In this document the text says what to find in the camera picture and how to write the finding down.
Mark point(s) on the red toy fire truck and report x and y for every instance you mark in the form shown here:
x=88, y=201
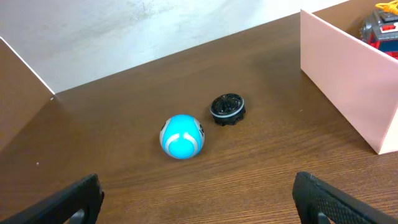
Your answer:
x=379, y=29

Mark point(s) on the pink cardboard box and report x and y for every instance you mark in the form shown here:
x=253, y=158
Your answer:
x=359, y=80

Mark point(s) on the blue robot ball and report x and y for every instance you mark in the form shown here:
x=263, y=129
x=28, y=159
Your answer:
x=182, y=136

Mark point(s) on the black round wheel cap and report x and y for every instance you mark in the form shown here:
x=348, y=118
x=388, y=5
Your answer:
x=228, y=109

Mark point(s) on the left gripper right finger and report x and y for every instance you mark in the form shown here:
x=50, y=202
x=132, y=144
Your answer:
x=319, y=202

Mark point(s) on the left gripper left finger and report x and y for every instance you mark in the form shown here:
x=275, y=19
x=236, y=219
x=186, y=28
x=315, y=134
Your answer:
x=78, y=203

